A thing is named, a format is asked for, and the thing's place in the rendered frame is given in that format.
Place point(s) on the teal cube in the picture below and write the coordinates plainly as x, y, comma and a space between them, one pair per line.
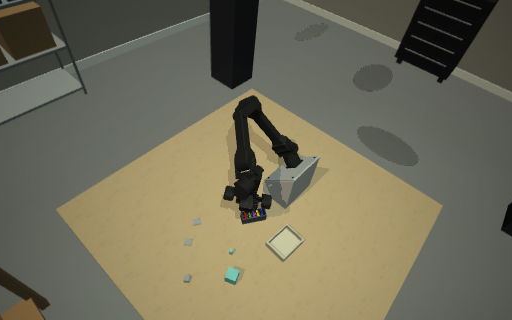
231, 275

